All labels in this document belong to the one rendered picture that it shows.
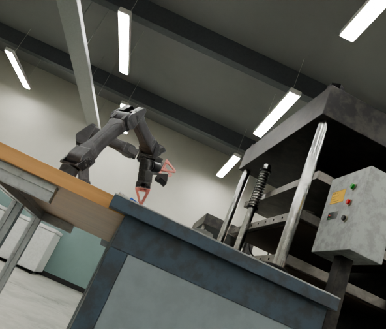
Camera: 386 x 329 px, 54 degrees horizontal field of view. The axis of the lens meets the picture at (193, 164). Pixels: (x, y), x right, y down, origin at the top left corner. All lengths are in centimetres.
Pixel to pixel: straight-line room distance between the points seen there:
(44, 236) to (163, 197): 278
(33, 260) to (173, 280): 721
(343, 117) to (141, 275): 158
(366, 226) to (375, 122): 80
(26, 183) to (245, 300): 67
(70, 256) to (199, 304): 794
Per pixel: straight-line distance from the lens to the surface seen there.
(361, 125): 232
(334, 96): 229
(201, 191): 924
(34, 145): 959
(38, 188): 110
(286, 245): 197
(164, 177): 172
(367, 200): 181
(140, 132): 162
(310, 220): 212
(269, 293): 113
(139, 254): 103
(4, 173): 111
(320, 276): 212
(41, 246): 817
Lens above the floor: 61
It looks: 19 degrees up
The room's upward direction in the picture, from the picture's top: 24 degrees clockwise
